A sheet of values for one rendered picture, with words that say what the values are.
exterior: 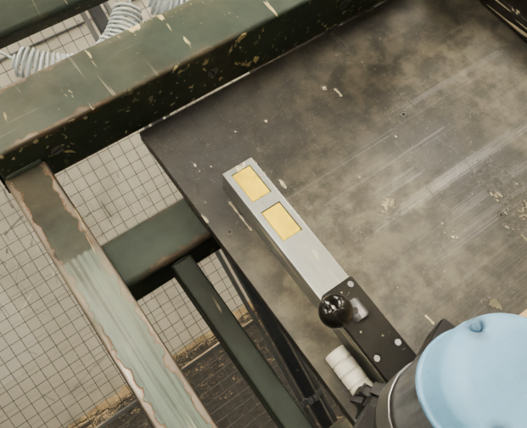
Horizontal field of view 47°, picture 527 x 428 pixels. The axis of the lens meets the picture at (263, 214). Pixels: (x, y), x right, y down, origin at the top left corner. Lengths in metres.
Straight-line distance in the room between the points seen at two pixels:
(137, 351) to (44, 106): 0.35
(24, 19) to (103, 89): 0.52
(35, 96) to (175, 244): 0.28
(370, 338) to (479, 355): 0.44
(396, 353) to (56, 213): 0.47
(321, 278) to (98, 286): 0.28
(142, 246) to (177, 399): 0.25
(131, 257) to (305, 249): 0.25
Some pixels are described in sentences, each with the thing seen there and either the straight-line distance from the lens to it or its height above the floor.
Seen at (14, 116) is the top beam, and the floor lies 1.90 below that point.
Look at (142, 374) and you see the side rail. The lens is 0.73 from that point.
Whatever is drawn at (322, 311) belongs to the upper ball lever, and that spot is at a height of 1.55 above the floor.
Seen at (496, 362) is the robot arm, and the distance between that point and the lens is 0.32.
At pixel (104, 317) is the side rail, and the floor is 1.63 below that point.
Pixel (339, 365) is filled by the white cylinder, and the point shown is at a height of 1.44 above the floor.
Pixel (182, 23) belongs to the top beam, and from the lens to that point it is 0.93.
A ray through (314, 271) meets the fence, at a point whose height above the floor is 1.54.
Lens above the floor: 1.79
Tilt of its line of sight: 11 degrees down
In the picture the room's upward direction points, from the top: 28 degrees counter-clockwise
